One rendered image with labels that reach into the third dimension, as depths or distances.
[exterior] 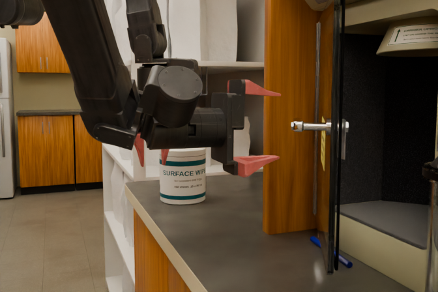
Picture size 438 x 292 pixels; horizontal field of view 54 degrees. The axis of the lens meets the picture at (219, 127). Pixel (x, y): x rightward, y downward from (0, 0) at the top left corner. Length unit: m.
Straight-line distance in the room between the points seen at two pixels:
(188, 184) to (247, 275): 0.46
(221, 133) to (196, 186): 0.59
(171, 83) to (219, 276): 0.37
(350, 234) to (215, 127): 0.38
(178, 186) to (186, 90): 0.67
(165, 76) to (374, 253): 0.49
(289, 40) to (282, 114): 0.16
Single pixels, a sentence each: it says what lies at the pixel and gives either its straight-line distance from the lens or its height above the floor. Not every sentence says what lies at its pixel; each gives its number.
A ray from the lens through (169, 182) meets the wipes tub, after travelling 1.19.
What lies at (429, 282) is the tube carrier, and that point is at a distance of 0.58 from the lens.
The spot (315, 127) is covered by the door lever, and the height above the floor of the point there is 1.20.
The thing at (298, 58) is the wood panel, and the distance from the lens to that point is 0.95.
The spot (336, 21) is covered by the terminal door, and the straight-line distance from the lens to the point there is 0.61.
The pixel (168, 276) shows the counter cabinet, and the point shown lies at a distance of 1.10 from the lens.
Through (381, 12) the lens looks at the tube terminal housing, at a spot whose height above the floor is 1.38.
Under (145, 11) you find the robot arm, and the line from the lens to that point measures 0.88.
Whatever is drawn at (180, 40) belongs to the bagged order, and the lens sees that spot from 1.83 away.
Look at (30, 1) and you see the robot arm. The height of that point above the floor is 1.44.
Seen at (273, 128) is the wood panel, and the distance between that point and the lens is 0.92.
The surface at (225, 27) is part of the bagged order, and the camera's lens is 1.97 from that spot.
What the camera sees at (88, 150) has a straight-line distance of 5.52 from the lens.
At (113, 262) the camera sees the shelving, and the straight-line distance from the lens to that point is 2.91.
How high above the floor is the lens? 1.26
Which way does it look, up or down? 5 degrees down
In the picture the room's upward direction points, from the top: straight up
